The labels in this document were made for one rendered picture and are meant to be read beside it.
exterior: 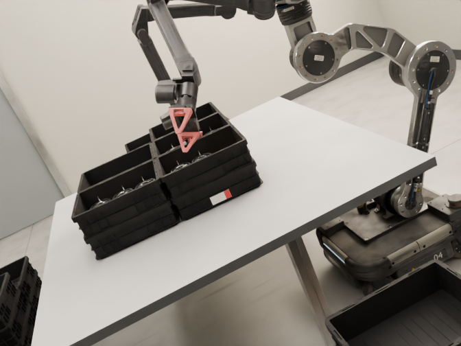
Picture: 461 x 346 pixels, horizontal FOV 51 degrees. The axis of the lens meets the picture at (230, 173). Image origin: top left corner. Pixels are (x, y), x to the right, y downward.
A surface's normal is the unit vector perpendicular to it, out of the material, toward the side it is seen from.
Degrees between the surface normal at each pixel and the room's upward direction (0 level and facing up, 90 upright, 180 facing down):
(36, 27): 90
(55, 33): 90
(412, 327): 0
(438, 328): 0
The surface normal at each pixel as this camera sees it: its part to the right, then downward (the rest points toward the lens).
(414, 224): -0.37, -0.85
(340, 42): 0.27, 0.29
